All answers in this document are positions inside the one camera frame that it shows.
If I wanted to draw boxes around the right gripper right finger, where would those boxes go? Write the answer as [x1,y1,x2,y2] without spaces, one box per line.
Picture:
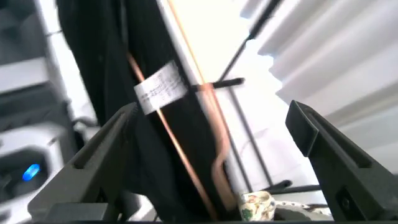
[285,99,398,222]

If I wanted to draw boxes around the black clothes rack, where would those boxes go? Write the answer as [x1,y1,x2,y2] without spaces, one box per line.
[188,0,321,195]

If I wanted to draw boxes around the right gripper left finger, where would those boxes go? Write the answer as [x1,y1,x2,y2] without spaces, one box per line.
[27,102,139,222]

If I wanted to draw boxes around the white laundry basket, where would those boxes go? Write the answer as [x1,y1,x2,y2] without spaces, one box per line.
[273,200,334,222]

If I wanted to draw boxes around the cream printed garment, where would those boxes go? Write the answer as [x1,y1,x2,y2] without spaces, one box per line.
[238,190,277,222]

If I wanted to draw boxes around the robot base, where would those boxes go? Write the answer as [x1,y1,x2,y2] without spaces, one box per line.
[0,0,100,222]

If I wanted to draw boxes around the black shorts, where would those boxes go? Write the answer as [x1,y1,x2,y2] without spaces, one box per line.
[55,0,242,222]

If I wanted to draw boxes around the pink clothes hanger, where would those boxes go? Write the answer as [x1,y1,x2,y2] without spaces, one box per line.
[126,0,239,221]

